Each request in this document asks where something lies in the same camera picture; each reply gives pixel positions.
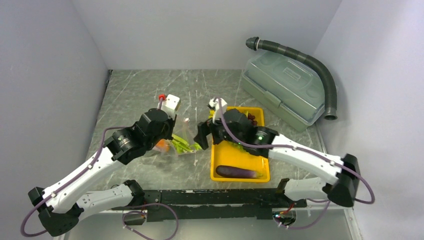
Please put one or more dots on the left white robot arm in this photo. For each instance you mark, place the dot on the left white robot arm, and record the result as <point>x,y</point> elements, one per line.
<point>64,204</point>

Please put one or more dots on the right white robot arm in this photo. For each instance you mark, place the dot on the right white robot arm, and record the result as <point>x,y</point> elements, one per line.
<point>336,178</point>

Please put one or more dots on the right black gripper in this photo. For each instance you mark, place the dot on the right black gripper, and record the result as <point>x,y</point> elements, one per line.
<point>204,129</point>

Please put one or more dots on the yellow banana bunch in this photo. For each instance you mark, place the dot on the yellow banana bunch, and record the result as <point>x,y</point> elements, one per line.
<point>211,113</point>

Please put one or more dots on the clear pink zip top bag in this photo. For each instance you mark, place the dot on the clear pink zip top bag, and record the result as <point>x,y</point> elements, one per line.
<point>182,129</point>

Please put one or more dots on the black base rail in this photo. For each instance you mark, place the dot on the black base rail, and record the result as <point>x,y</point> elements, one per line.
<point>259,203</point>

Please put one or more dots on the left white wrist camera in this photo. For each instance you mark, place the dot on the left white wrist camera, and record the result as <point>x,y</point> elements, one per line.
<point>169,104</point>

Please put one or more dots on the purple eggplant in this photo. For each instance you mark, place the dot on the purple eggplant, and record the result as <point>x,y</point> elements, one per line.
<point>236,172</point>

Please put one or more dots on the celery stalk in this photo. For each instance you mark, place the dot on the celery stalk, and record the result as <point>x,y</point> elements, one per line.
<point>184,147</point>

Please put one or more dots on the green grapes bunch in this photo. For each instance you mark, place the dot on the green grapes bunch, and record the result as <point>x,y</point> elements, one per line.
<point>237,146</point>

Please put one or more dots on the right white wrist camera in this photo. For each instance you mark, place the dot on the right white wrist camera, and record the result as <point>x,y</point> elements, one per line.
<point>219,107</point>

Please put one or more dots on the yellow plastic tray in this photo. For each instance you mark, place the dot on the yellow plastic tray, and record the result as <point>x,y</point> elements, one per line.
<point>224,154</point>

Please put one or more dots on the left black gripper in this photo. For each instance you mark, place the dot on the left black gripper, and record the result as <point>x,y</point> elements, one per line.
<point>171,122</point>

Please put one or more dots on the red pepper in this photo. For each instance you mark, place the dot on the red pepper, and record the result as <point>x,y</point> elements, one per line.
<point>163,146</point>

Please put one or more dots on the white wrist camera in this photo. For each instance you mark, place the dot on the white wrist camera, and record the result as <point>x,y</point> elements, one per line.
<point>219,107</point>
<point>169,104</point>

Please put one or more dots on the clear lidded storage box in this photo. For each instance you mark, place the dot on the clear lidded storage box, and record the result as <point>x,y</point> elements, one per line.
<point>289,89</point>

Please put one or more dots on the dark red grapes bunch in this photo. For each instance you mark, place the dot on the dark red grapes bunch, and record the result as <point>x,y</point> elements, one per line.
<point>252,119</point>

